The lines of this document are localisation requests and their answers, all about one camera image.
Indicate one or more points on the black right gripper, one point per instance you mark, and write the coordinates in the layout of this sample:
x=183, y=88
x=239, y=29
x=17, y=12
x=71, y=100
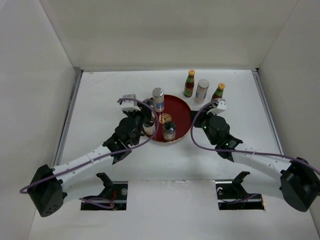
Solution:
x=201, y=116

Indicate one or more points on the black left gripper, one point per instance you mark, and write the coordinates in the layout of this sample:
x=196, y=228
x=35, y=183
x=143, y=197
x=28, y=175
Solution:
x=145, y=112

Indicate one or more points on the tall grinder clear cap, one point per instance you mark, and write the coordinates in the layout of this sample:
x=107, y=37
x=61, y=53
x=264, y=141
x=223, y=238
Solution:
x=149, y=101

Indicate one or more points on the wide jar black handle lid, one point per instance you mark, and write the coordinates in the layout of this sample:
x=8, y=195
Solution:
x=169, y=131

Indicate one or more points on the sauce bottle yellow cap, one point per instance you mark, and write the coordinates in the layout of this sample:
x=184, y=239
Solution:
x=189, y=83
x=218, y=94

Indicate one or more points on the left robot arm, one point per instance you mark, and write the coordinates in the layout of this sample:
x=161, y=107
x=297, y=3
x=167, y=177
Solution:
x=85, y=178

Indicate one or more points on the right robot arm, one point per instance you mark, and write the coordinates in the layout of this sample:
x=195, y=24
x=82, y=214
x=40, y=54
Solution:
x=296, y=181

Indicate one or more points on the red round tray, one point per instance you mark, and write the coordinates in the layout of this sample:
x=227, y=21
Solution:
x=176, y=110

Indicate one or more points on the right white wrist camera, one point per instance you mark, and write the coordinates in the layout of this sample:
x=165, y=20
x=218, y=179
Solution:
x=218, y=106

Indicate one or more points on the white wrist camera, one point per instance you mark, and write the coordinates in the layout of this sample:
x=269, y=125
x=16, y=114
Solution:
x=129, y=105
x=218, y=106

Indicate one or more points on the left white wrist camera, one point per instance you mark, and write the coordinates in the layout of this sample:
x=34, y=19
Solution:
x=129, y=105

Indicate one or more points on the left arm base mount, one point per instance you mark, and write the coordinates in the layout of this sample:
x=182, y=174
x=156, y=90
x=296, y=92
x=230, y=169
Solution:
x=112, y=197

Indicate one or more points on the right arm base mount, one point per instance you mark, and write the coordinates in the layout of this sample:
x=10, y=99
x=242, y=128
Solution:
x=231, y=196

